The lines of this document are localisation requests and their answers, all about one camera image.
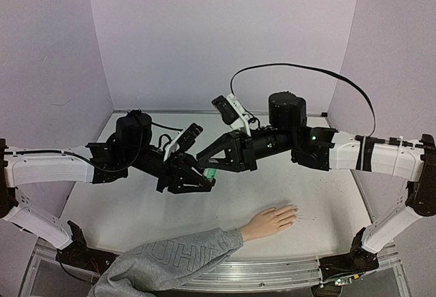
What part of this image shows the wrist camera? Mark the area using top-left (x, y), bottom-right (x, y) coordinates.
top-left (211, 93), bottom-right (253, 136)
top-left (163, 123), bottom-right (204, 162)

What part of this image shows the person's bare hand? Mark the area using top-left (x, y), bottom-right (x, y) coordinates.
top-left (240, 205), bottom-right (298, 243)

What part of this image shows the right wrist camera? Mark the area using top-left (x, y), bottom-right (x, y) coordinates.
top-left (211, 93), bottom-right (253, 136)

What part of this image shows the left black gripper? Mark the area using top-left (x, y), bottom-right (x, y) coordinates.
top-left (127, 146), bottom-right (216, 194)

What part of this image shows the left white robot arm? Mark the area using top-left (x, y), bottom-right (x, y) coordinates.
top-left (6, 155), bottom-right (210, 268)

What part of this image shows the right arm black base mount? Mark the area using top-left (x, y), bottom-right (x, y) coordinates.
top-left (319, 228), bottom-right (379, 283)

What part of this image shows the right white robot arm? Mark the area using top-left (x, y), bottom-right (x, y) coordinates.
top-left (197, 92), bottom-right (435, 254)

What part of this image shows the black left camera cable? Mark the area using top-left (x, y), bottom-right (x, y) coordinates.
top-left (151, 123), bottom-right (185, 151)

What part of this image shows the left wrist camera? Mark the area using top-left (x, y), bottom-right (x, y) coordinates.
top-left (163, 123), bottom-right (204, 162)

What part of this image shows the aluminium front rail base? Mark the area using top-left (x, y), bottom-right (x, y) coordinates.
top-left (18, 240), bottom-right (411, 296)

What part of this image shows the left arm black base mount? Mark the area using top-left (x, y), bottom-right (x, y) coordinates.
top-left (57, 221), bottom-right (119, 274)

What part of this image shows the black right camera cable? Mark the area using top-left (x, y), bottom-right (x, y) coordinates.
top-left (230, 63), bottom-right (377, 138)

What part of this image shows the black camera cable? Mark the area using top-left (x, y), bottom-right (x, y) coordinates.
top-left (151, 123), bottom-right (185, 151)
top-left (230, 63), bottom-right (377, 138)

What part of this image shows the nail polish bottle green label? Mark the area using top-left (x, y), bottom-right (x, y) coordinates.
top-left (203, 168), bottom-right (217, 181)

